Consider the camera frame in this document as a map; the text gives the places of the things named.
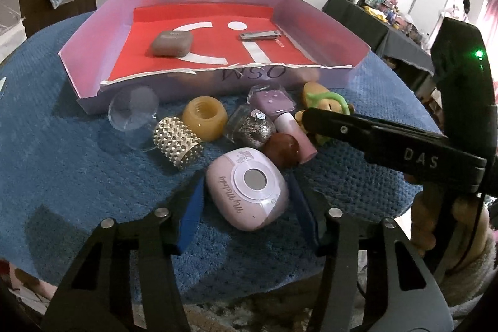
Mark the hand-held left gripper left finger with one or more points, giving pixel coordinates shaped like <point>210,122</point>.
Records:
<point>190,219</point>

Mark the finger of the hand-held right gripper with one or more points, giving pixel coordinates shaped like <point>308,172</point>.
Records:
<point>350,137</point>
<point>408,130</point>

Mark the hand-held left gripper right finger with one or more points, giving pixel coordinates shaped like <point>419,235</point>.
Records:
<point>305,219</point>

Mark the green rubber toy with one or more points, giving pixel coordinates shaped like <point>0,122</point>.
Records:
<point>315,94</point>

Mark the purple nail polish bottle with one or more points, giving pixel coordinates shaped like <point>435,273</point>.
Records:
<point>272,100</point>

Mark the glitter nail polish bottle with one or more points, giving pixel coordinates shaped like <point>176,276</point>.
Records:
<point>253,128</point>

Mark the clear plastic dome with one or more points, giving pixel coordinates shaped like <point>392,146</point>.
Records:
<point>132,110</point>

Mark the purple cardboard tray red liner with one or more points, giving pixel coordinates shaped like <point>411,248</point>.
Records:
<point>163,21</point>

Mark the person's right forearm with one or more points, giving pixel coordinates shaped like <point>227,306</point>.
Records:
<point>470,277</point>

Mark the person's right hand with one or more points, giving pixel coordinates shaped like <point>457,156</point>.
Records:
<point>419,215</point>

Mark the patterned floor rug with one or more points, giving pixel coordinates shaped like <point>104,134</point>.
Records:
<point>233,312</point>

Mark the black covered table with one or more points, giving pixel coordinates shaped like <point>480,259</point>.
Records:
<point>358,21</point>

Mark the blue textured mat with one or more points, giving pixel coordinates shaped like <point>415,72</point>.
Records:
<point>77,180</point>

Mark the assorted bottles on table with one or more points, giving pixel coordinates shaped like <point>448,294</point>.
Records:
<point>381,5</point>

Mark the silver nail clipper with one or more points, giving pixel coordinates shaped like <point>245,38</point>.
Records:
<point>258,35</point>

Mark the brown earbud case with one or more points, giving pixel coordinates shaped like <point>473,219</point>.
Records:
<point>169,43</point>

